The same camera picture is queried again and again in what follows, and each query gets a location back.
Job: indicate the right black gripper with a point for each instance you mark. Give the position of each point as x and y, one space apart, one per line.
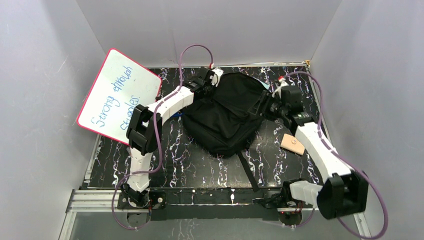
256 110

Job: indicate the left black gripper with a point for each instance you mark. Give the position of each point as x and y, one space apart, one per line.
205 85

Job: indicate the black student backpack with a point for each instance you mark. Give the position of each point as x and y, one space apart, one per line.
222 123

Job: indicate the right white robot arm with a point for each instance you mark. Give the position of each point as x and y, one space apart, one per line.
344 191

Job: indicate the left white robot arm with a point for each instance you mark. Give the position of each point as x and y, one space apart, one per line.
144 132

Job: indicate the light blue eraser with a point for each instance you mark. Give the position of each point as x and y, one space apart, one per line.
265 85

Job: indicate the beige snap wallet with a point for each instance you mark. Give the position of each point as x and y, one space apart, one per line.
292 144

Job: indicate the pink-framed whiteboard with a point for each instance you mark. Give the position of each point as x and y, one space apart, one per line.
120 85

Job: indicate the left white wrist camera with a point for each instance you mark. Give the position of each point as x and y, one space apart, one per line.
216 76

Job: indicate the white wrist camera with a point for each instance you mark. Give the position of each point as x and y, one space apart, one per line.
282 83
216 76

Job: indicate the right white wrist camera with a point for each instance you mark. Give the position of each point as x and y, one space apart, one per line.
282 83

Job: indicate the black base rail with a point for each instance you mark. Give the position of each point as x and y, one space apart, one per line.
266 204

